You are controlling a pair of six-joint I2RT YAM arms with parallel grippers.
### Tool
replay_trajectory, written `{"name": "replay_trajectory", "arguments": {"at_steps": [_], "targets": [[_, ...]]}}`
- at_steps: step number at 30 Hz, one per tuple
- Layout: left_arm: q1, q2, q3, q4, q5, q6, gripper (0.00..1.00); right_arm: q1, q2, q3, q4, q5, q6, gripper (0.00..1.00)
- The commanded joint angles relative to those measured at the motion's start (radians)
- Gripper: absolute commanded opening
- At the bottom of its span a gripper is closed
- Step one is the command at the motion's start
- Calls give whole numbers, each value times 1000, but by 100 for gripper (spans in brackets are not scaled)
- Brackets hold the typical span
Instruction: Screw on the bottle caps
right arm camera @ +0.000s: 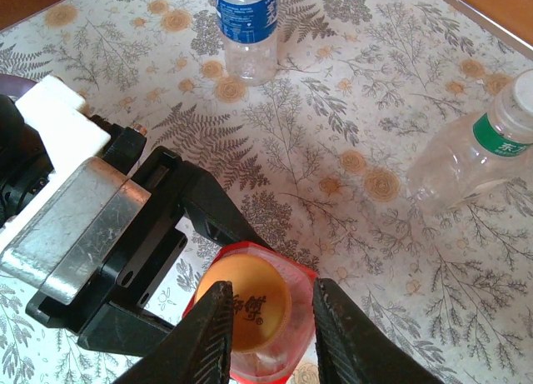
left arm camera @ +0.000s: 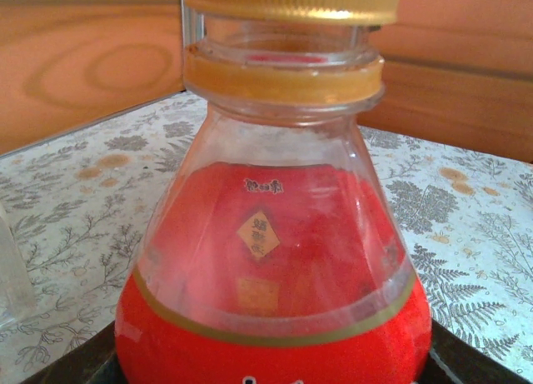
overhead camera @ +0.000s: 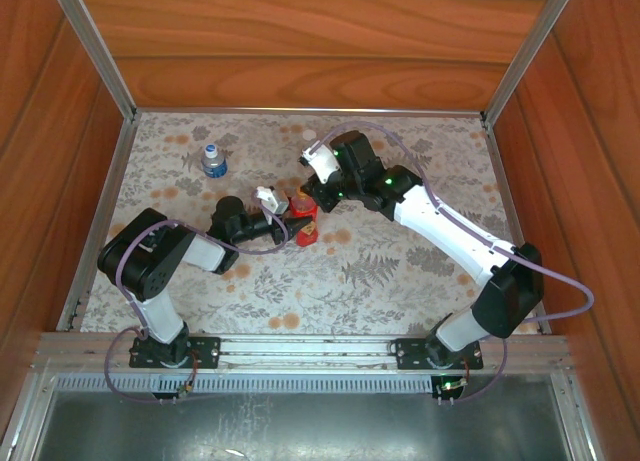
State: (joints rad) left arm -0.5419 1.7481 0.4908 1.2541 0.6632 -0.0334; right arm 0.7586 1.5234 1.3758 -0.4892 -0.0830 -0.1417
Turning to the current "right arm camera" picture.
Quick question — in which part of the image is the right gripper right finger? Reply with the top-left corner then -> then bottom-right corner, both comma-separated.
311,277 -> 455,384

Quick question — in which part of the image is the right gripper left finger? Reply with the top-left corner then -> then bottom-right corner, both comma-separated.
112,280 -> 234,384

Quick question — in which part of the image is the red label drink bottle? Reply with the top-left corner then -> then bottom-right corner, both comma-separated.
182,241 -> 320,383

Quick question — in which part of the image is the orange bottle cap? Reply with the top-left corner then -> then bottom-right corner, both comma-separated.
194,252 -> 292,354

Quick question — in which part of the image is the blue label water bottle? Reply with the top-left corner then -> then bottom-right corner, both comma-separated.
212,0 -> 280,87

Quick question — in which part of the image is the green label clear bottle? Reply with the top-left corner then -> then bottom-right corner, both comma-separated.
406,83 -> 533,214

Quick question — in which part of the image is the plain white bottle cap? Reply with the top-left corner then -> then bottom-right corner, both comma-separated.
511,69 -> 533,110

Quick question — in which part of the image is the aluminium table edge strip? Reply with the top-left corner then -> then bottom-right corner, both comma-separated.
424,0 -> 533,62

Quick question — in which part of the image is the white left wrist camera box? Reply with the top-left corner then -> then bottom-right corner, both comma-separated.
0,75 -> 153,306

